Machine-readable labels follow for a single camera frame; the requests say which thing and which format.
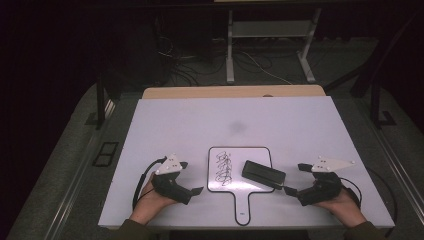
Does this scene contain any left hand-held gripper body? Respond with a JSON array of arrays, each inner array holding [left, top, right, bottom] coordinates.
[[151, 153, 194, 205]]

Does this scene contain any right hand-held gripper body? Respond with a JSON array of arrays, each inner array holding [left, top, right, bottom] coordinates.
[[297, 155, 356, 207]]

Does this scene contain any black whiteboard eraser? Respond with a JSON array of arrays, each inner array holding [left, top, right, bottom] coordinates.
[[241, 160, 287, 191]]

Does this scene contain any white handheld whiteboard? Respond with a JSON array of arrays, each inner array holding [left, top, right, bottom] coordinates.
[[207, 146, 276, 227]]

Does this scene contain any person's left hand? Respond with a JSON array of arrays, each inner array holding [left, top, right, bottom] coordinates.
[[129, 173, 178, 226]]

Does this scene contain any person's right hand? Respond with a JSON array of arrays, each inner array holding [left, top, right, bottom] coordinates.
[[313, 186, 368, 228]]

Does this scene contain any black metal stand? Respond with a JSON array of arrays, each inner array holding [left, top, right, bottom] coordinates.
[[84, 74, 116, 131], [369, 76, 398, 130]]

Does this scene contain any white metal stand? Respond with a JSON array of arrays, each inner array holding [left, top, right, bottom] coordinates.
[[225, 8, 323, 85]]

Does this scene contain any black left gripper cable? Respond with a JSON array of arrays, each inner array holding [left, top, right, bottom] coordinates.
[[131, 155, 168, 211]]

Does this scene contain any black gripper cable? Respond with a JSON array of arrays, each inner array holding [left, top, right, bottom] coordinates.
[[339, 176, 364, 209], [131, 155, 168, 211]]

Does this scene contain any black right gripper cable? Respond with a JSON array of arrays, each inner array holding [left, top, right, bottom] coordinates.
[[339, 176, 364, 209]]

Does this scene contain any long thin black cable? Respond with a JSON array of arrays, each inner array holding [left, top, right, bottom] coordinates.
[[364, 165, 399, 238]]

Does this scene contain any metal floor rail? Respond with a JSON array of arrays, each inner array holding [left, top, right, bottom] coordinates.
[[43, 99, 118, 240], [361, 106, 424, 218]]

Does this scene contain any tangle of black floor cables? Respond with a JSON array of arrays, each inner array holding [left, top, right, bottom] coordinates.
[[154, 31, 228, 88]]

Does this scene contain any white floor cable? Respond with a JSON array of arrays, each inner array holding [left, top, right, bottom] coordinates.
[[238, 49, 295, 86]]

